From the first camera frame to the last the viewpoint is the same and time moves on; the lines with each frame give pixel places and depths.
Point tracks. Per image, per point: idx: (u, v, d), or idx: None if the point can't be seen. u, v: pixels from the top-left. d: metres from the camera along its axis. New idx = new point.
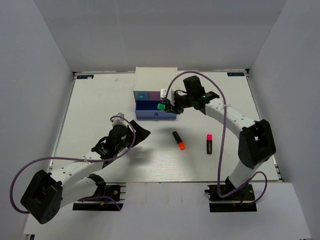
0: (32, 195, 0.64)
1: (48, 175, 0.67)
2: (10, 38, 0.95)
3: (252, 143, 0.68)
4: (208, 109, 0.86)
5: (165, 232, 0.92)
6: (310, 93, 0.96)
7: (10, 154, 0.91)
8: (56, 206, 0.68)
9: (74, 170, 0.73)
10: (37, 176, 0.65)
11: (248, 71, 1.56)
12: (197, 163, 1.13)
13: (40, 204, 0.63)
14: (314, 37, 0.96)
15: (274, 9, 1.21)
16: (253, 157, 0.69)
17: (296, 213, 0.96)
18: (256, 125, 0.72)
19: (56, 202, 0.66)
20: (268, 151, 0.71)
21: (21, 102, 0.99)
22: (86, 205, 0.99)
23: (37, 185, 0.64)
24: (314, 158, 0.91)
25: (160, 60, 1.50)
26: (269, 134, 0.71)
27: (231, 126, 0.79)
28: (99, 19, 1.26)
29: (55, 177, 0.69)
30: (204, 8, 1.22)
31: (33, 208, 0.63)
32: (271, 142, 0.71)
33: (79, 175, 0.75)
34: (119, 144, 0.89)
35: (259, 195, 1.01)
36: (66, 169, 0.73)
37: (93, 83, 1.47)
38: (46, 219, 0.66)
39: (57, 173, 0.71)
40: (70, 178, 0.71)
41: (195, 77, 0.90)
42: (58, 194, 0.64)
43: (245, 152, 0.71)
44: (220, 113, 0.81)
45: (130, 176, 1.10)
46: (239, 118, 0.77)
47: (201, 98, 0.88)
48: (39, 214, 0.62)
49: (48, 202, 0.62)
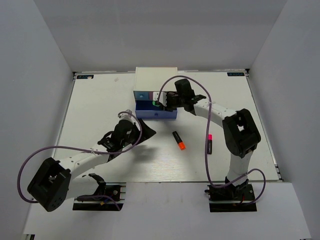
0: (39, 183, 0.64)
1: (56, 163, 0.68)
2: (10, 38, 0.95)
3: (234, 130, 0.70)
4: (197, 109, 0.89)
5: (165, 232, 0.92)
6: (311, 93, 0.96)
7: (10, 154, 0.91)
8: (63, 195, 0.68)
9: (82, 159, 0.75)
10: (46, 163, 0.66)
11: (248, 71, 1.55)
12: (197, 163, 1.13)
13: (47, 191, 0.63)
14: (314, 37, 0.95)
15: (275, 9, 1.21)
16: (239, 143, 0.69)
17: (296, 214, 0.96)
18: (238, 115, 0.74)
19: (63, 190, 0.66)
20: (254, 138, 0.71)
21: (21, 102, 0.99)
22: (86, 204, 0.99)
23: (46, 172, 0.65)
24: (314, 157, 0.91)
25: (160, 60, 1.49)
26: (251, 123, 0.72)
27: (217, 120, 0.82)
28: (99, 19, 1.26)
29: (63, 164, 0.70)
30: (204, 8, 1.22)
31: (40, 195, 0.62)
32: (255, 130, 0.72)
33: (86, 166, 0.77)
34: (124, 139, 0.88)
35: (259, 194, 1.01)
36: (73, 158, 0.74)
37: (93, 83, 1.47)
38: (52, 207, 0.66)
39: (65, 162, 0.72)
40: (78, 167, 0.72)
41: (185, 80, 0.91)
42: (66, 182, 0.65)
43: (231, 141, 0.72)
44: (205, 109, 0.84)
45: (132, 178, 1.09)
46: (222, 110, 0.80)
47: (191, 102, 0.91)
48: (46, 202, 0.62)
49: (56, 189, 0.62)
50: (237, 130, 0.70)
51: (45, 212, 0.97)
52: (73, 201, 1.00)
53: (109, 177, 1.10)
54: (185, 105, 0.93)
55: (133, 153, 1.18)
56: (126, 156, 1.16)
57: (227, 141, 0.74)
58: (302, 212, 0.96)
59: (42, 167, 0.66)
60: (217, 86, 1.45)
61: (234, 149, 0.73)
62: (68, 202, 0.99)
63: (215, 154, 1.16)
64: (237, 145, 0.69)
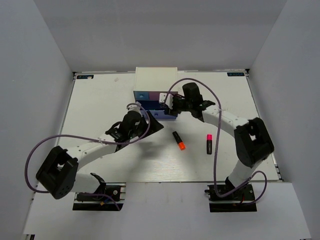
0: (47, 170, 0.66)
1: (63, 151, 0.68)
2: (10, 38, 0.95)
3: (247, 140, 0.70)
4: (206, 117, 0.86)
5: (165, 232, 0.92)
6: (310, 93, 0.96)
7: (11, 154, 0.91)
8: (71, 183, 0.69)
9: (90, 148, 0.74)
10: (53, 152, 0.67)
11: (248, 71, 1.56)
12: (197, 163, 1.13)
13: (55, 179, 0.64)
14: (314, 37, 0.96)
15: (275, 9, 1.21)
16: (251, 154, 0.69)
17: (296, 214, 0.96)
18: (250, 123, 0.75)
19: (71, 178, 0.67)
20: (266, 148, 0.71)
21: (21, 102, 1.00)
22: (86, 204, 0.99)
23: (53, 160, 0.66)
24: (314, 158, 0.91)
25: (160, 60, 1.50)
26: (264, 132, 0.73)
27: (227, 128, 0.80)
28: (99, 19, 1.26)
29: (71, 153, 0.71)
30: (204, 8, 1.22)
31: (48, 182, 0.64)
32: (268, 140, 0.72)
33: (94, 154, 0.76)
34: (133, 129, 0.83)
35: (260, 194, 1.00)
36: (81, 147, 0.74)
37: (93, 83, 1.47)
38: (61, 194, 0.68)
39: (73, 150, 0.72)
40: (85, 156, 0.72)
41: (194, 85, 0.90)
42: (74, 170, 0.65)
43: (242, 151, 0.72)
44: (215, 116, 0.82)
45: (133, 178, 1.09)
46: (233, 118, 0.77)
47: (199, 108, 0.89)
48: (53, 189, 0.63)
49: (63, 177, 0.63)
50: (250, 139, 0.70)
51: (45, 212, 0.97)
52: (73, 201, 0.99)
53: (107, 177, 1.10)
54: (193, 112, 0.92)
55: (132, 153, 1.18)
56: (126, 156, 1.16)
57: (239, 151, 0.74)
58: (302, 212, 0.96)
59: (50, 155, 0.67)
60: (217, 86, 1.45)
61: (245, 159, 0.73)
62: (68, 201, 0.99)
63: (215, 154, 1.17)
64: (250, 155, 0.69)
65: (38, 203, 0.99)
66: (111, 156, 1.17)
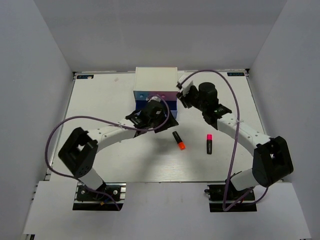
0: (68, 150, 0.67)
1: (84, 133, 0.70)
2: (10, 38, 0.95)
3: (267, 161, 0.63)
4: (221, 125, 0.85)
5: (165, 232, 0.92)
6: (311, 93, 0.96)
7: (10, 154, 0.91)
8: (89, 165, 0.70)
9: (110, 132, 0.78)
10: (75, 133, 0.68)
11: (248, 71, 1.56)
12: (197, 163, 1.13)
13: (76, 159, 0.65)
14: (314, 37, 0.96)
15: (275, 9, 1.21)
16: (271, 175, 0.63)
17: (296, 214, 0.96)
18: (271, 142, 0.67)
19: (90, 159, 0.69)
20: (286, 170, 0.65)
21: (21, 102, 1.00)
22: (86, 204, 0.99)
23: (75, 140, 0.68)
24: (315, 157, 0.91)
25: (160, 60, 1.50)
26: (286, 152, 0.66)
27: (244, 142, 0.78)
28: (99, 19, 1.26)
29: (92, 135, 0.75)
30: (204, 8, 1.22)
31: (69, 162, 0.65)
32: (289, 161, 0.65)
33: (113, 138, 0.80)
34: (153, 118, 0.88)
35: (260, 195, 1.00)
36: (101, 130, 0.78)
37: (93, 83, 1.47)
38: (79, 175, 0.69)
39: (94, 132, 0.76)
40: (105, 139, 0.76)
41: (213, 89, 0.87)
42: (93, 151, 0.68)
43: (260, 170, 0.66)
44: (232, 128, 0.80)
45: (133, 178, 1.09)
46: (253, 134, 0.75)
47: (214, 114, 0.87)
48: (73, 168, 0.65)
49: (85, 156, 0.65)
50: (270, 160, 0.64)
51: (45, 212, 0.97)
52: (73, 201, 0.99)
53: (108, 177, 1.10)
54: (206, 116, 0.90)
55: (132, 153, 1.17)
56: (127, 156, 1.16)
57: (255, 169, 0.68)
58: (302, 212, 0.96)
59: (71, 136, 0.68)
60: (217, 86, 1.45)
61: (261, 178, 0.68)
62: (68, 201, 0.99)
63: (215, 154, 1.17)
64: (268, 178, 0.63)
65: (38, 203, 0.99)
66: (111, 156, 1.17)
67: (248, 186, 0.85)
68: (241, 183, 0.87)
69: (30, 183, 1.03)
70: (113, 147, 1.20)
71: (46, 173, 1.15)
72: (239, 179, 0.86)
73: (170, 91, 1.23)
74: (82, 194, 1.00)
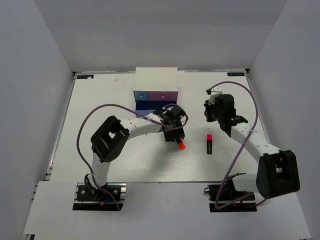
0: (101, 135, 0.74)
1: (117, 121, 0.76)
2: (10, 38, 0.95)
3: (272, 173, 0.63)
4: (235, 132, 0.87)
5: (165, 232, 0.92)
6: (311, 93, 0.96)
7: (10, 154, 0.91)
8: (119, 151, 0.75)
9: (139, 123, 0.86)
10: (109, 120, 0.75)
11: (248, 71, 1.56)
12: (197, 163, 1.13)
13: (107, 144, 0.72)
14: (314, 37, 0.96)
15: (274, 9, 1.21)
16: (271, 187, 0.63)
17: (296, 214, 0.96)
18: (280, 155, 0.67)
19: (120, 146, 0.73)
20: (289, 186, 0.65)
21: (21, 102, 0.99)
22: (86, 204, 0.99)
23: (108, 127, 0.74)
24: (315, 157, 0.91)
25: (160, 60, 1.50)
26: (294, 168, 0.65)
27: (252, 150, 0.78)
28: (99, 19, 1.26)
29: (124, 124, 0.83)
30: (204, 8, 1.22)
31: (101, 146, 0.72)
32: (295, 178, 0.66)
33: (141, 130, 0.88)
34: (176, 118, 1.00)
35: (262, 199, 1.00)
36: (132, 120, 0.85)
37: (93, 83, 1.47)
38: (109, 159, 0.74)
39: (125, 122, 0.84)
40: (134, 129, 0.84)
41: (230, 98, 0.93)
42: (124, 139, 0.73)
43: (262, 180, 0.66)
44: (243, 135, 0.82)
45: (133, 178, 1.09)
46: (262, 144, 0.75)
47: (229, 122, 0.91)
48: (104, 153, 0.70)
49: (115, 143, 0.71)
50: (275, 172, 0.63)
51: (45, 212, 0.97)
52: (73, 201, 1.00)
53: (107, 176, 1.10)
54: (222, 123, 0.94)
55: (132, 154, 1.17)
56: (127, 156, 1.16)
57: (259, 178, 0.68)
58: (302, 212, 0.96)
59: (106, 123, 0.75)
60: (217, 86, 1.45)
61: (262, 189, 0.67)
62: (68, 201, 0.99)
63: (215, 154, 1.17)
64: (269, 189, 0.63)
65: (38, 203, 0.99)
66: None
67: (249, 190, 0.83)
68: (241, 184, 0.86)
69: (30, 184, 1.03)
70: None
71: (46, 173, 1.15)
72: (240, 180, 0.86)
73: (171, 91, 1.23)
74: (82, 194, 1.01)
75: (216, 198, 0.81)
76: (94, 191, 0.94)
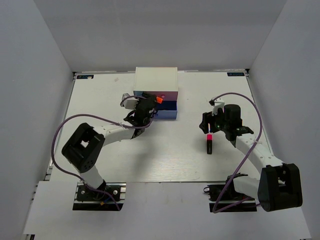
0: (74, 145, 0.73)
1: (89, 128, 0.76)
2: (10, 38, 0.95)
3: (273, 184, 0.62)
4: (239, 142, 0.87)
5: (164, 232, 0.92)
6: (311, 93, 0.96)
7: (10, 154, 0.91)
8: (94, 159, 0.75)
9: (113, 129, 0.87)
10: (79, 129, 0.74)
11: (248, 71, 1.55)
12: (197, 164, 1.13)
13: (82, 153, 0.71)
14: (315, 37, 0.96)
15: (275, 9, 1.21)
16: (272, 199, 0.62)
17: (297, 214, 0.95)
18: (283, 168, 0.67)
19: (95, 154, 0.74)
20: (292, 201, 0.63)
21: (21, 102, 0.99)
22: (86, 204, 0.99)
23: (81, 135, 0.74)
24: (315, 157, 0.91)
25: (160, 61, 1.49)
26: (297, 182, 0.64)
27: (255, 160, 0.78)
28: (98, 19, 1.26)
29: (98, 130, 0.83)
30: (204, 8, 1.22)
31: (75, 157, 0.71)
32: (298, 193, 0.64)
33: (115, 135, 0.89)
34: (147, 117, 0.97)
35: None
36: (106, 127, 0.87)
37: (93, 83, 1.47)
38: (85, 169, 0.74)
39: (99, 128, 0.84)
40: (109, 134, 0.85)
41: (236, 107, 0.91)
42: (100, 145, 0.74)
43: (264, 191, 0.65)
44: (248, 145, 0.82)
45: (132, 177, 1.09)
46: (266, 155, 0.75)
47: (234, 131, 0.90)
48: (80, 163, 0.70)
49: (90, 150, 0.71)
50: (276, 184, 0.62)
51: (45, 212, 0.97)
52: (73, 201, 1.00)
53: (107, 174, 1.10)
54: (227, 133, 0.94)
55: (131, 153, 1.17)
56: (126, 156, 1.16)
57: (260, 189, 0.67)
58: (302, 212, 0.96)
59: (78, 131, 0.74)
60: (217, 86, 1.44)
61: (264, 201, 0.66)
62: (68, 201, 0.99)
63: (215, 154, 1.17)
64: (270, 199, 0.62)
65: (38, 203, 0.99)
66: (111, 157, 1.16)
67: (248, 193, 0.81)
68: (242, 186, 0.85)
69: (30, 183, 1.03)
70: (113, 146, 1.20)
71: (46, 173, 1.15)
72: (241, 180, 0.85)
73: (170, 91, 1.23)
74: (82, 194, 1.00)
75: (215, 205, 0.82)
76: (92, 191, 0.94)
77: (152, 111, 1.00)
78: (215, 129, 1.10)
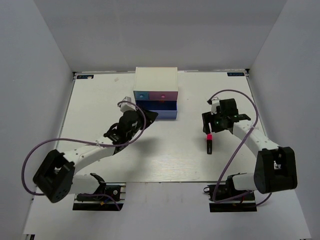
0: (45, 173, 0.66)
1: (60, 154, 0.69)
2: (10, 38, 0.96)
3: (268, 166, 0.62)
4: (237, 129, 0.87)
5: (164, 232, 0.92)
6: (311, 93, 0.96)
7: (11, 153, 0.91)
8: (67, 187, 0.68)
9: (88, 152, 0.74)
10: (49, 155, 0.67)
11: (248, 71, 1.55)
12: (197, 164, 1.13)
13: (52, 182, 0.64)
14: (315, 37, 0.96)
15: (275, 9, 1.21)
16: (268, 182, 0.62)
17: (297, 214, 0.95)
18: (279, 151, 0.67)
19: (67, 183, 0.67)
20: (288, 183, 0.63)
21: (21, 102, 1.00)
22: (86, 204, 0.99)
23: (50, 163, 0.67)
24: (315, 157, 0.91)
25: (160, 61, 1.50)
26: (292, 164, 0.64)
27: (252, 146, 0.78)
28: (98, 19, 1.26)
29: (68, 157, 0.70)
30: (204, 8, 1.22)
31: (44, 188, 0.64)
32: (294, 175, 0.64)
33: (91, 157, 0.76)
34: (130, 130, 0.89)
35: (263, 199, 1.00)
36: (78, 150, 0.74)
37: (93, 83, 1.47)
38: (58, 198, 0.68)
39: (70, 154, 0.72)
40: (82, 159, 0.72)
41: (231, 99, 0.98)
42: (70, 174, 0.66)
43: (260, 174, 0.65)
44: (245, 131, 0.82)
45: (132, 177, 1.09)
46: (262, 140, 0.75)
47: (232, 117, 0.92)
48: (49, 194, 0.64)
49: (59, 182, 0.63)
50: (271, 166, 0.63)
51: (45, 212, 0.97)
52: (73, 201, 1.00)
53: (107, 174, 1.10)
54: (225, 122, 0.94)
55: (131, 154, 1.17)
56: (126, 156, 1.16)
57: (257, 173, 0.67)
58: (302, 212, 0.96)
59: (46, 159, 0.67)
60: (217, 86, 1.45)
61: (260, 184, 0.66)
62: (69, 201, 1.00)
63: (215, 154, 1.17)
64: (265, 181, 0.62)
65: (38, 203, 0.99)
66: (110, 157, 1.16)
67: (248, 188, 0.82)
68: (241, 182, 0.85)
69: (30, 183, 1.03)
70: None
71: None
72: (240, 176, 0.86)
73: (170, 91, 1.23)
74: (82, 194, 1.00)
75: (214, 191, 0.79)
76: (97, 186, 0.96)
77: (135, 125, 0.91)
78: (215, 128, 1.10)
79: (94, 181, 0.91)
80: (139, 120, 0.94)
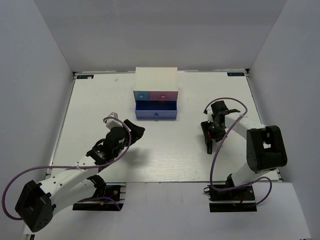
0: (24, 204, 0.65)
1: (37, 185, 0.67)
2: (10, 38, 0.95)
3: (257, 142, 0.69)
4: (228, 120, 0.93)
5: (164, 232, 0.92)
6: (310, 93, 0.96)
7: (11, 153, 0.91)
8: (48, 215, 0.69)
9: (66, 179, 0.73)
10: (27, 187, 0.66)
11: (248, 71, 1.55)
12: (197, 164, 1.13)
13: (31, 213, 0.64)
14: (314, 37, 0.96)
15: (275, 9, 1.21)
16: (259, 157, 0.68)
17: (296, 214, 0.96)
18: (267, 130, 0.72)
19: (47, 212, 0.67)
20: (279, 159, 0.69)
21: (21, 102, 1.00)
22: (86, 204, 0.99)
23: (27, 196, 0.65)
24: (315, 158, 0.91)
25: (159, 61, 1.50)
26: (279, 140, 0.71)
27: (243, 131, 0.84)
28: (98, 20, 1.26)
29: (45, 188, 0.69)
30: (203, 8, 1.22)
31: (25, 218, 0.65)
32: (282, 151, 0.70)
33: (72, 183, 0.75)
34: (116, 147, 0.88)
35: (262, 199, 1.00)
36: (56, 178, 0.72)
37: (93, 83, 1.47)
38: (39, 226, 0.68)
39: (48, 183, 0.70)
40: (60, 188, 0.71)
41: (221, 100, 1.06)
42: (48, 206, 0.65)
43: (251, 152, 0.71)
44: (234, 119, 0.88)
45: (133, 177, 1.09)
46: (251, 123, 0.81)
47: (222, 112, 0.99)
48: (30, 225, 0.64)
49: (37, 215, 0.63)
50: (260, 143, 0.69)
51: None
52: None
53: (107, 174, 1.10)
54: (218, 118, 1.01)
55: (131, 154, 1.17)
56: (126, 156, 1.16)
57: (248, 153, 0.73)
58: (302, 212, 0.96)
59: (24, 190, 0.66)
60: (217, 86, 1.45)
61: (252, 163, 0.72)
62: None
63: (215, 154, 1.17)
64: (257, 157, 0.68)
65: None
66: None
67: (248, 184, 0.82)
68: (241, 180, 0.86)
69: None
70: None
71: (46, 173, 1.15)
72: (240, 172, 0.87)
73: (170, 91, 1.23)
74: None
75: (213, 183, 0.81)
76: (97, 186, 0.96)
77: (122, 141, 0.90)
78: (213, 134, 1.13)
79: (89, 186, 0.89)
80: (126, 136, 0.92)
